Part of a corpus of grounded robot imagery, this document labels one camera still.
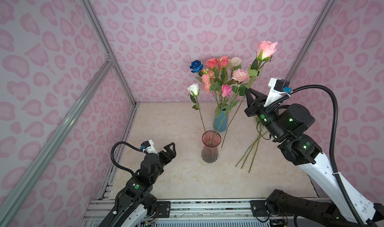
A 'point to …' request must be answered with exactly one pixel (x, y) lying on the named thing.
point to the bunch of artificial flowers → (255, 144)
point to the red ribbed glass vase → (210, 140)
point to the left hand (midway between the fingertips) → (171, 145)
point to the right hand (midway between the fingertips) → (245, 87)
